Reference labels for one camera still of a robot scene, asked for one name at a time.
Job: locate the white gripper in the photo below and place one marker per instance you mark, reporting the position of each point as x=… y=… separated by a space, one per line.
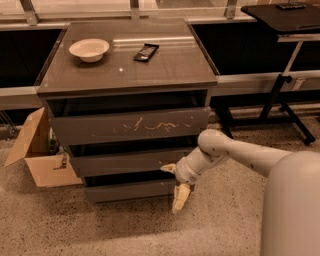
x=184 y=172

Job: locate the grey bottom drawer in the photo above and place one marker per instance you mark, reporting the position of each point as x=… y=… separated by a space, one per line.
x=130 y=191

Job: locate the grey drawer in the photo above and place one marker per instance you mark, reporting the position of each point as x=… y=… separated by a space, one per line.
x=130 y=191
x=88 y=166
x=132 y=126

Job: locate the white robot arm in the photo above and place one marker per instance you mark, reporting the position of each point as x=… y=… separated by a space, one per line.
x=291 y=207

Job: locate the grey middle drawer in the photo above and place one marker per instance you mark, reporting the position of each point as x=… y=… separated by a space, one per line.
x=88 y=166

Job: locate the grey top drawer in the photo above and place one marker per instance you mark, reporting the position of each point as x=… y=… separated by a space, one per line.
x=132 y=126

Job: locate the grey drawer cabinet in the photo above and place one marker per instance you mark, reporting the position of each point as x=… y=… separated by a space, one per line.
x=178 y=76

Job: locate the cardboard box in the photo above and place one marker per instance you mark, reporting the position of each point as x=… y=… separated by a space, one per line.
x=32 y=146

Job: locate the green bottle in box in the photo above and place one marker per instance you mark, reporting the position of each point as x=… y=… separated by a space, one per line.
x=52 y=142

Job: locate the black remote control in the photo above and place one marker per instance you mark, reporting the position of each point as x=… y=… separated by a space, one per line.
x=146 y=52

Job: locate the white bowl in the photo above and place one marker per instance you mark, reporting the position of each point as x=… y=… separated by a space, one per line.
x=89 y=50

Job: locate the black rolling side table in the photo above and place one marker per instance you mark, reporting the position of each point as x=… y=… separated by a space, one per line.
x=297 y=26

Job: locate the black device on table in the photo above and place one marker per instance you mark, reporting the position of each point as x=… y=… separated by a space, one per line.
x=290 y=6

